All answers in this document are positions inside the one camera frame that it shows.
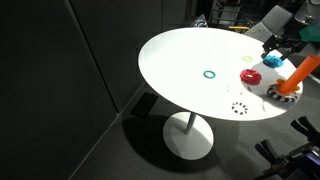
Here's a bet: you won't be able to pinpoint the white round table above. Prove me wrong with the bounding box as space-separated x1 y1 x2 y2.
138 27 302 160

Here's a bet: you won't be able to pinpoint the small black white ring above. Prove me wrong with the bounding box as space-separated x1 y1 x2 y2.
231 101 249 116

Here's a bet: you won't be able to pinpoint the clamps on breadboard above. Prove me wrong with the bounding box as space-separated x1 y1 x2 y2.
254 116 320 180

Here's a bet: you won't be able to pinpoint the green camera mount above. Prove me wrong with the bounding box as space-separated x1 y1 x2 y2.
299 26 320 42

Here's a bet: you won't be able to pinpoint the blue ring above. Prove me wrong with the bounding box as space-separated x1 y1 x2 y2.
262 55 285 69

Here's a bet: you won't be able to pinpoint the lime green ring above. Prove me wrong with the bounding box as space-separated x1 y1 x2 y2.
241 54 255 63

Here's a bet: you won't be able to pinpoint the red ring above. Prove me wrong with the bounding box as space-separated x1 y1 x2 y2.
239 68 263 86

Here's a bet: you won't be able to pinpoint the dark green ring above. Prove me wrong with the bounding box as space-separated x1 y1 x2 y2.
202 69 217 80

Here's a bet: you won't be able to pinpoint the orange pole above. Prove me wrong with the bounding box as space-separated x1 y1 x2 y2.
278 55 320 95

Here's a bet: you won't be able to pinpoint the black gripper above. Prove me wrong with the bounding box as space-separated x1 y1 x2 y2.
261 35 292 59

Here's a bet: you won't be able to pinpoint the black white striped base ring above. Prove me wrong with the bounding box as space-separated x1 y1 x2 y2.
266 83 299 104

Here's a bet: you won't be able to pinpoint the orange ring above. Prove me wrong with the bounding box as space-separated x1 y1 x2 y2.
276 78 301 92

